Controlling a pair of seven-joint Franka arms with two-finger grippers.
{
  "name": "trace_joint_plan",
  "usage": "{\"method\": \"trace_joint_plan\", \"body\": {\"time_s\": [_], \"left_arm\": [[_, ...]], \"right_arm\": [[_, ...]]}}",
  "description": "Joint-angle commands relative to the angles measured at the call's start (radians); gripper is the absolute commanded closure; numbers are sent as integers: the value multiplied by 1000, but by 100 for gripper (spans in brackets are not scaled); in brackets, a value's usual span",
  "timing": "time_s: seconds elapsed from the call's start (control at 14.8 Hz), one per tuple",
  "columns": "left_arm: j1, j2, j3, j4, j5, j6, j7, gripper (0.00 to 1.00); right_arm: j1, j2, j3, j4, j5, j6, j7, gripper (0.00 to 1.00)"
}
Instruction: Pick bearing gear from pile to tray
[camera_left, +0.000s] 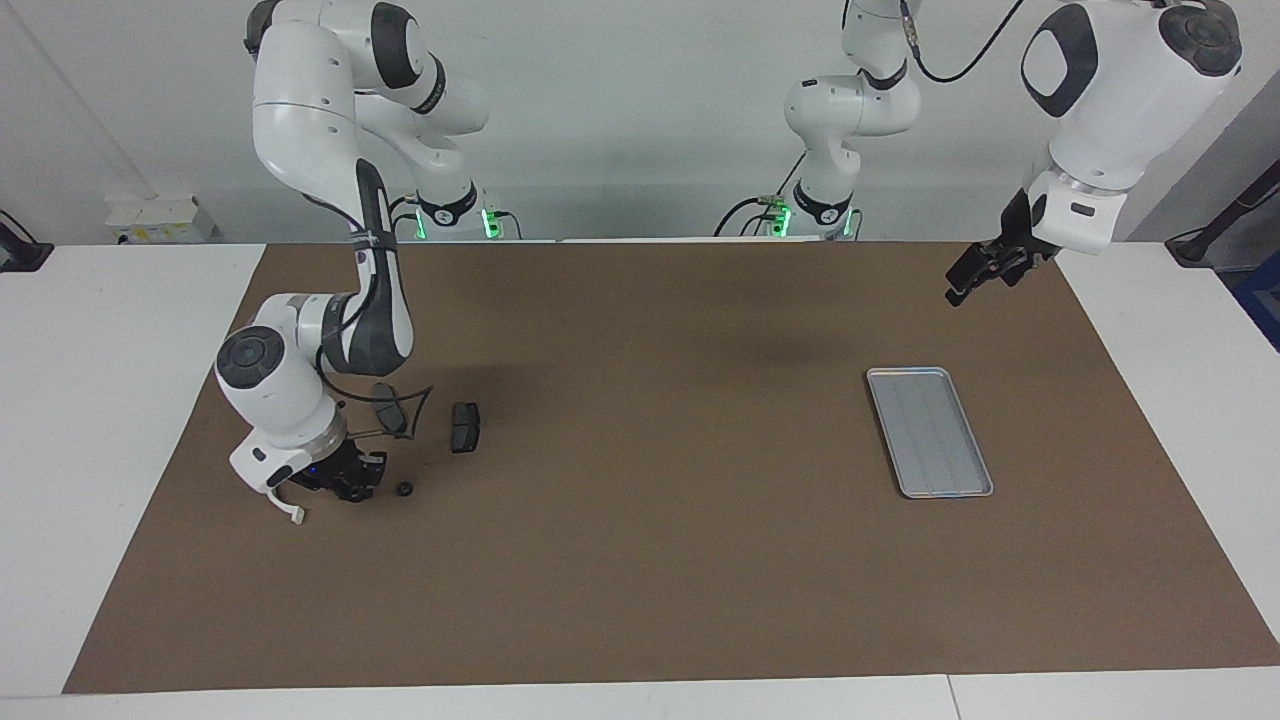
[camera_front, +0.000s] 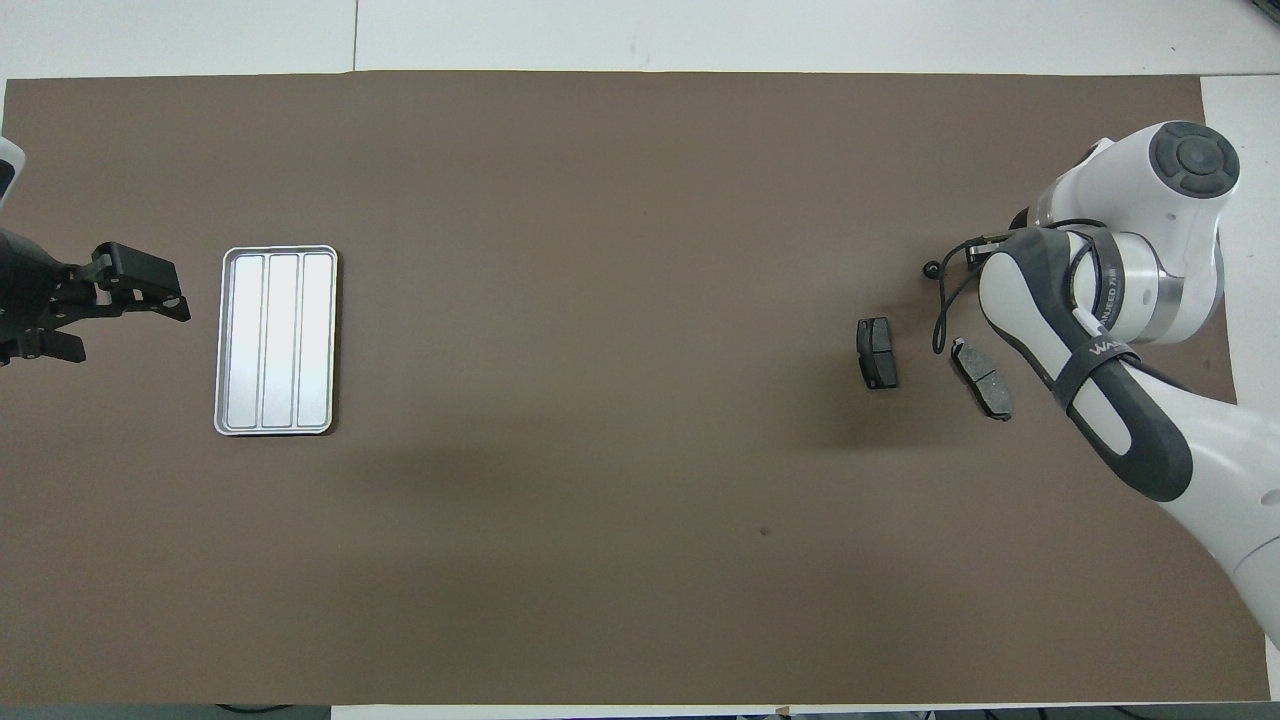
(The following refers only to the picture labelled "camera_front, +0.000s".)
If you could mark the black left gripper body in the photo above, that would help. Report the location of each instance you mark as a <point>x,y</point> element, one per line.
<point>30,290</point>

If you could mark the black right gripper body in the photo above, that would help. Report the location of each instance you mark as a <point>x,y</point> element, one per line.
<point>1023,218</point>

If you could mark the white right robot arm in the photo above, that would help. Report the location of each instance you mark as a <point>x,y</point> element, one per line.
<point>1130,280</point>

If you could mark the silver metal tray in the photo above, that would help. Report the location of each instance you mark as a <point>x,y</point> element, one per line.
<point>275,340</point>

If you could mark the long dark grey brake pad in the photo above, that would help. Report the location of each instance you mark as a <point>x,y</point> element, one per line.
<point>982,380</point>

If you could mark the short dark grey brake pad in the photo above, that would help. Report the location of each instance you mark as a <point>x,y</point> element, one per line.
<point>877,353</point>

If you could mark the brown paper table mat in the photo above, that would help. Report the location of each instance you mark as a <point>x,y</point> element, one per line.
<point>600,300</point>

